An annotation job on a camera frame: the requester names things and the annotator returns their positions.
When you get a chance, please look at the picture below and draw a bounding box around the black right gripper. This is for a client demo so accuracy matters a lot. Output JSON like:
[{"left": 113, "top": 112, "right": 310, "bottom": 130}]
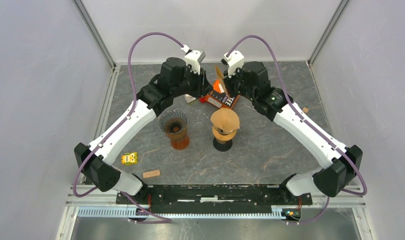
[{"left": 223, "top": 65, "right": 256, "bottom": 102}]

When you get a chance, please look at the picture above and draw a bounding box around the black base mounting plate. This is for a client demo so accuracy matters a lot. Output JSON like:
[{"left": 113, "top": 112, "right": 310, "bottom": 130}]
[{"left": 133, "top": 184, "right": 313, "bottom": 214}]

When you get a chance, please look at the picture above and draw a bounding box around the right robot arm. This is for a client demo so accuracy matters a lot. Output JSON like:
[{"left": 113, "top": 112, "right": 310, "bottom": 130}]
[{"left": 222, "top": 60, "right": 367, "bottom": 204}]

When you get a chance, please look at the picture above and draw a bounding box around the orange filter box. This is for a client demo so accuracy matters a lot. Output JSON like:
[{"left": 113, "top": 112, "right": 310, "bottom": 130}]
[{"left": 203, "top": 79, "right": 239, "bottom": 109}]

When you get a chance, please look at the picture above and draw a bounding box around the small wooden plank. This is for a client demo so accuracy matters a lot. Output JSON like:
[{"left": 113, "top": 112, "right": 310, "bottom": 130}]
[{"left": 142, "top": 169, "right": 161, "bottom": 179}]

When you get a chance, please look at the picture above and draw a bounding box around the dark smoky glass dripper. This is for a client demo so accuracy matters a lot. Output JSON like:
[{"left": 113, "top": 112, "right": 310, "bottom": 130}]
[{"left": 159, "top": 110, "right": 188, "bottom": 134}]

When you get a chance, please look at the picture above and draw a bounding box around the grey slotted cable duct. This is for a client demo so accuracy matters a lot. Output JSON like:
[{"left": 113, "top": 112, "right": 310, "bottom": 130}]
[{"left": 77, "top": 206, "right": 301, "bottom": 220}]

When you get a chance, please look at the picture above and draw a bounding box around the clear ribbed glass dripper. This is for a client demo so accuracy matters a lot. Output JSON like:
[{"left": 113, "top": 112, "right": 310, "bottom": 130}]
[{"left": 215, "top": 127, "right": 236, "bottom": 135}]

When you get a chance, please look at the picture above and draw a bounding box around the small wooden cube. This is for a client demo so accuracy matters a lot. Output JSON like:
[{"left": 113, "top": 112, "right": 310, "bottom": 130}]
[{"left": 302, "top": 107, "right": 309, "bottom": 114}]

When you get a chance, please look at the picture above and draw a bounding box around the white toy block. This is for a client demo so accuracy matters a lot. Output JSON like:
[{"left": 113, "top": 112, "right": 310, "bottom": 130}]
[{"left": 184, "top": 94, "right": 200, "bottom": 104}]

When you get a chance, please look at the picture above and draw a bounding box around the yellow toy block figure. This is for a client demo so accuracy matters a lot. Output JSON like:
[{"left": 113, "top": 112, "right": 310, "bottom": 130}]
[{"left": 120, "top": 152, "right": 138, "bottom": 166}]

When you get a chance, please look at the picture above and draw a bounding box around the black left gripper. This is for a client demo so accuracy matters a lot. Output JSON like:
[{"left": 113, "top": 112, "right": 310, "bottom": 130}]
[{"left": 172, "top": 65, "right": 214, "bottom": 99}]

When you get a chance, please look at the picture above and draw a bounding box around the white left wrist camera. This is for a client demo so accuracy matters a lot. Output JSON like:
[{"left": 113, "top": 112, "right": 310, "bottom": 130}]
[{"left": 181, "top": 44, "right": 206, "bottom": 75}]

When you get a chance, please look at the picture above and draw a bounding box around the amber glass flask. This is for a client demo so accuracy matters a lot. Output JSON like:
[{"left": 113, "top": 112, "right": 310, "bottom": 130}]
[{"left": 170, "top": 135, "right": 190, "bottom": 150}]

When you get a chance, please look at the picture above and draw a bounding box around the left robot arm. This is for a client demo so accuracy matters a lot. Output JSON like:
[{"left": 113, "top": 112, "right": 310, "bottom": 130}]
[{"left": 73, "top": 55, "right": 212, "bottom": 204}]

